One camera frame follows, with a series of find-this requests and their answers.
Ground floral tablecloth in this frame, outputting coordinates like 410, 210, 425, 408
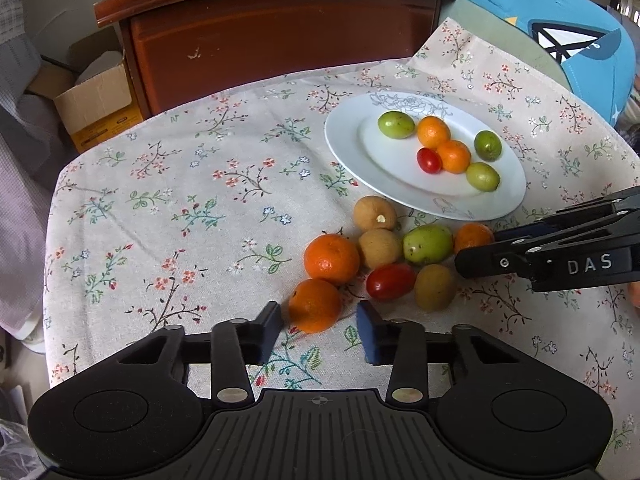
42, 17, 640, 461

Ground white plate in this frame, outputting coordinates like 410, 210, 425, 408
324, 91, 527, 222

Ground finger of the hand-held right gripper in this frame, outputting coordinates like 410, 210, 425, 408
454, 210, 640, 280
494, 186, 640, 242

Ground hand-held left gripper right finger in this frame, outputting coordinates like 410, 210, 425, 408
356, 300, 523, 405

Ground clear plastic bag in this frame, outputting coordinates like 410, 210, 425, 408
0, 420, 46, 480

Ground cardboard box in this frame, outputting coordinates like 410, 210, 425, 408
25, 27, 143, 155

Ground blue printed blanket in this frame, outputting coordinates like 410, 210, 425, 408
372, 0, 638, 123

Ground grey cloth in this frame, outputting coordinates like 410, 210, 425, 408
0, 40, 71, 171

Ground green jujube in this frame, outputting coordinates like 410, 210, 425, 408
465, 162, 501, 192
377, 111, 416, 138
473, 130, 503, 162
403, 224, 454, 266

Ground checkered cloth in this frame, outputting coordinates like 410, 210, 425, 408
0, 0, 31, 56

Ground red cherry tomato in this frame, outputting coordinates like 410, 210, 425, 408
366, 263, 418, 302
417, 147, 443, 174

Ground brown wooden cabinet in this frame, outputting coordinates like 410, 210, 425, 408
94, 0, 458, 120

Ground purple waffle blanket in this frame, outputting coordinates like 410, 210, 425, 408
0, 125, 66, 343

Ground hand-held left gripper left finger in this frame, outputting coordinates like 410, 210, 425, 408
117, 301, 283, 406

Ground brown longan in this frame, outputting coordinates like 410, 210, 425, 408
414, 264, 456, 311
358, 229, 403, 270
353, 195, 398, 233

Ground orange mandarin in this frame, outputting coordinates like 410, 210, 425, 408
453, 223, 495, 256
416, 116, 451, 149
437, 139, 472, 174
304, 234, 361, 287
288, 278, 343, 334

